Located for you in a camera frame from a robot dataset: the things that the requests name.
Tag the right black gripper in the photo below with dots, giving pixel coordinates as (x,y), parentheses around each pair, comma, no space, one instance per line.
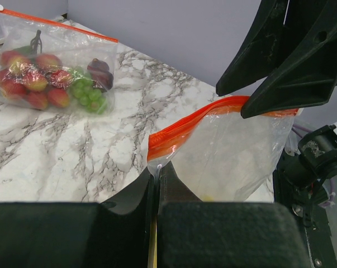
(305,34)

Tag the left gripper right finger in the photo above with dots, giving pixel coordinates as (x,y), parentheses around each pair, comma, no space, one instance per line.
(193,233)

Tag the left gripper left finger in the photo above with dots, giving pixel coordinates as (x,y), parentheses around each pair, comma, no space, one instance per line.
(114,233)

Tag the zip bag with yellow fruit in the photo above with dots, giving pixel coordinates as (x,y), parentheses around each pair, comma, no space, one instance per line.
(219,155)

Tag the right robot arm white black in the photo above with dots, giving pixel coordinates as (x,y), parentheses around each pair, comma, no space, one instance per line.
(298,185)

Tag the zip bag with berries grapes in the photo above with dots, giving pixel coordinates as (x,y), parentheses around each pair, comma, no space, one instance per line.
(46,64)

